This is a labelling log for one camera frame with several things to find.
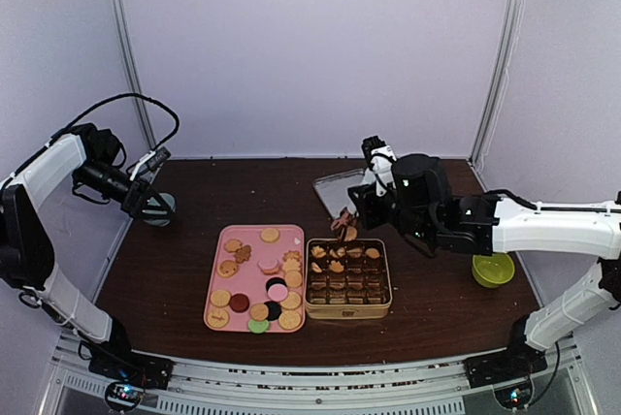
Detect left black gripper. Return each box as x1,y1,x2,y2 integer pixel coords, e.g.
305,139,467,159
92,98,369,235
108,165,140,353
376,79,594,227
76,159,173,219

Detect pink sandwich cookie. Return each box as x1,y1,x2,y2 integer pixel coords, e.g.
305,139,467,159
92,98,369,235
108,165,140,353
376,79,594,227
267,285,289,303
258,259,279,274

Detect metal serving tongs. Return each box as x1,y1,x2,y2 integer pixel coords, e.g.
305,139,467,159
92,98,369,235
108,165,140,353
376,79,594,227
330,207,358,242

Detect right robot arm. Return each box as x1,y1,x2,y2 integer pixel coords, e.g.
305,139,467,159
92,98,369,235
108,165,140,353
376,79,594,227
347,154,620,378

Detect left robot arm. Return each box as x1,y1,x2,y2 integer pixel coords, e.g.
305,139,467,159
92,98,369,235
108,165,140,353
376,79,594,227
1,123,176,380

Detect pale blue ceramic bowl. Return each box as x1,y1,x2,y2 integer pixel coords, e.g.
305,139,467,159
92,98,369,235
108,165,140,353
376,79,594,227
142,193,177,227

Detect silver tin lid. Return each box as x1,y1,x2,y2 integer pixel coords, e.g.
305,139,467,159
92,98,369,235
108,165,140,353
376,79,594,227
312,169,364,220

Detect chocolate chip cookie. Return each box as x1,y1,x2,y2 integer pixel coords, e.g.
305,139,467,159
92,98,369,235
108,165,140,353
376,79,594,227
217,260,239,278

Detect leaf shaped tan cookie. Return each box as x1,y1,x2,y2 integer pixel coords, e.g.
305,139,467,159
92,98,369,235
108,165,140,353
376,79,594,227
329,261,344,273

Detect gingerbread brown leaf cookie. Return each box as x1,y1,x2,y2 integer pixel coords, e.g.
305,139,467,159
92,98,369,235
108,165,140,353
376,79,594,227
234,244,251,264

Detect gold cookie tin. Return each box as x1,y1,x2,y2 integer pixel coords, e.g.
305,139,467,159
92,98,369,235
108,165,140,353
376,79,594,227
305,239,393,320

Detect yellow dotted cookie left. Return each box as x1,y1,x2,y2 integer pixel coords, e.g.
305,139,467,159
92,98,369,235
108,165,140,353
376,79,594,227
210,289,232,308

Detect yellow dotted cookie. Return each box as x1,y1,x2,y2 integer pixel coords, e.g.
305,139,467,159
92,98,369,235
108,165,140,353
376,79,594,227
279,291,302,310
210,289,232,308

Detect green plastic bowl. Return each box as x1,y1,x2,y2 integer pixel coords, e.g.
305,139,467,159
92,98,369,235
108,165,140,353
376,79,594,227
472,253,515,289

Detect lone yellow sandwich cookie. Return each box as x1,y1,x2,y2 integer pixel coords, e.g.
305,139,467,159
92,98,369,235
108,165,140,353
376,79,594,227
260,227,280,243

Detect pink plastic tray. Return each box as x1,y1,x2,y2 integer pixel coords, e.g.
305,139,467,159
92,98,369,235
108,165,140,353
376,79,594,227
204,225,306,334

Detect brown chocolate cookie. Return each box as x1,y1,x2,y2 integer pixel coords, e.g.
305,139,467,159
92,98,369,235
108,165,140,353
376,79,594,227
229,293,250,313

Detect yellow cookie with pink sword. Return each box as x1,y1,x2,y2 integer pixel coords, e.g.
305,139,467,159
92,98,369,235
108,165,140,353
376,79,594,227
205,308,230,330

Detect round tan cookie right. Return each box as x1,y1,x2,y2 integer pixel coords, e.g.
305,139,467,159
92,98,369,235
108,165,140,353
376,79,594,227
284,270,303,289

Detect black sandwich cookie upper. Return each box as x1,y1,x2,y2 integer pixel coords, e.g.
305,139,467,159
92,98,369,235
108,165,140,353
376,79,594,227
266,276,287,291

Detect black sandwich cookie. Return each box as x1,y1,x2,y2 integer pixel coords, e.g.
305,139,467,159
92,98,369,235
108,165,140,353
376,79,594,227
264,301,282,321
266,276,287,291

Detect small round tan cookie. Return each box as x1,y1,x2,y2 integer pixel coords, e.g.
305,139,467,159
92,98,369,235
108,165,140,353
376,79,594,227
249,303,270,321

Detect yellow dotted cookie middle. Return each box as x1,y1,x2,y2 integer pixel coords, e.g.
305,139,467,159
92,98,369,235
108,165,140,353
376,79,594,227
279,291,302,310

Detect green sandwich cookie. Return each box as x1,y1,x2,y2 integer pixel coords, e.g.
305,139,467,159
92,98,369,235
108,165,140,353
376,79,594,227
247,319,270,334

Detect black sandwich cookie lower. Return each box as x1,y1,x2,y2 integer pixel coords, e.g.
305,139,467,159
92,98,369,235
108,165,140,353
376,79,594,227
264,301,282,321

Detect yellow dotted cookie corner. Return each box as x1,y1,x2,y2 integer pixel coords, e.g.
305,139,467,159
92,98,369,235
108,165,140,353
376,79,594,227
278,309,302,331

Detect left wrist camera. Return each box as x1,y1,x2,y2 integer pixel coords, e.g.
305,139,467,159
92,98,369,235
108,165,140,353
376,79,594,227
127,146,171,181

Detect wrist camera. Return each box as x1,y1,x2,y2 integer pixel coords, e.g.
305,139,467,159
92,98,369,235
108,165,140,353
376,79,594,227
127,146,171,181
361,136,397,197

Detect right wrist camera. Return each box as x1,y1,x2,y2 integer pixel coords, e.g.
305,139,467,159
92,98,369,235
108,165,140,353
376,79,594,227
361,136,397,197

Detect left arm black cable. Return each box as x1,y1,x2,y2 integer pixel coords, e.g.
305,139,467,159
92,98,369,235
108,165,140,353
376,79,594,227
48,92,180,159

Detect right aluminium frame post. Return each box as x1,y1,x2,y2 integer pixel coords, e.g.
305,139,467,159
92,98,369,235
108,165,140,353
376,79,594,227
469,0,523,172

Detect aluminium frame post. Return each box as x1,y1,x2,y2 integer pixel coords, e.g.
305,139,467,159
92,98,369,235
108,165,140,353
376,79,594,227
469,0,523,172
110,0,156,150

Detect front aluminium rail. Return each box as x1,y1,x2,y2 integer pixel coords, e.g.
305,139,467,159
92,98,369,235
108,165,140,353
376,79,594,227
35,333,601,414

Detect left aluminium frame post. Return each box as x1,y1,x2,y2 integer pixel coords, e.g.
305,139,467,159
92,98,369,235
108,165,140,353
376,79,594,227
110,0,156,150

